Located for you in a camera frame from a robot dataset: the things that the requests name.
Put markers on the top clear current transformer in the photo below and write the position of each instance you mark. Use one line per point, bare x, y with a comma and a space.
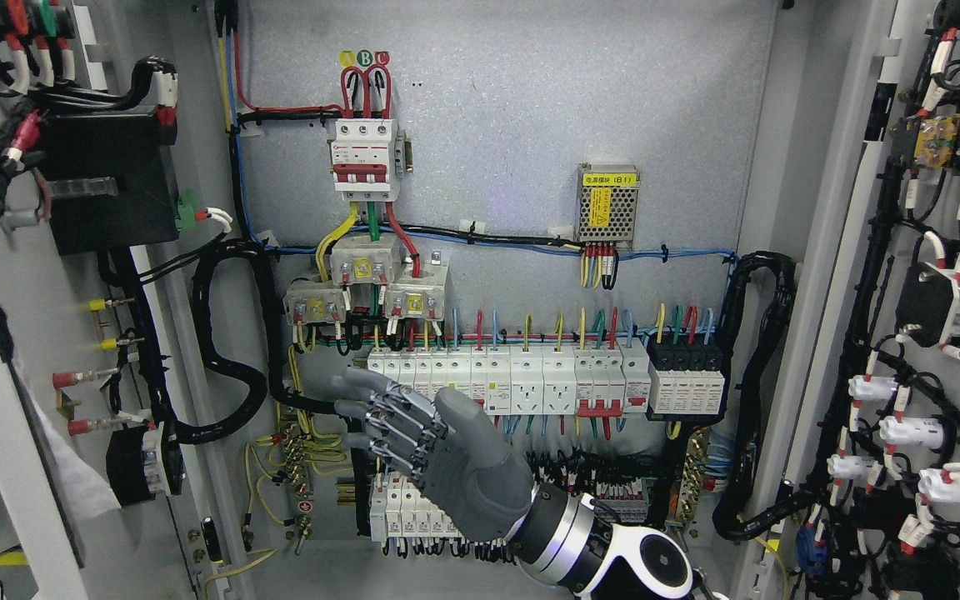
357, 259

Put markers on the grey cabinet door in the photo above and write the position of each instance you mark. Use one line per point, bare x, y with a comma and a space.
845, 415
79, 544

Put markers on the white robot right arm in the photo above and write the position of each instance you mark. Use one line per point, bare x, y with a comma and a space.
565, 540

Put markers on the white circuit breaker row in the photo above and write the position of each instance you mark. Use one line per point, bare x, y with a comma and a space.
539, 380

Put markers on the metal mesh power supply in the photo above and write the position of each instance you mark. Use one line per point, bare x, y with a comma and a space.
607, 196

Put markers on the red white main breaker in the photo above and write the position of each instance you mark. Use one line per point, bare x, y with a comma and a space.
367, 159

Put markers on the black surge protector block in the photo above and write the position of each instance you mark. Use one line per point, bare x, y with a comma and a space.
686, 382

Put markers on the grey robotic right hand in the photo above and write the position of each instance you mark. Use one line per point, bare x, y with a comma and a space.
446, 445

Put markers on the lower relay terminal row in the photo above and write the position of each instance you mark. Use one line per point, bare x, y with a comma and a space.
404, 523

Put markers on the left clear current transformer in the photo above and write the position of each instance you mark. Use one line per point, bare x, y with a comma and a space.
314, 302

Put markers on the black digital power meter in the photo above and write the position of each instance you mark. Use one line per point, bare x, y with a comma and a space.
111, 178

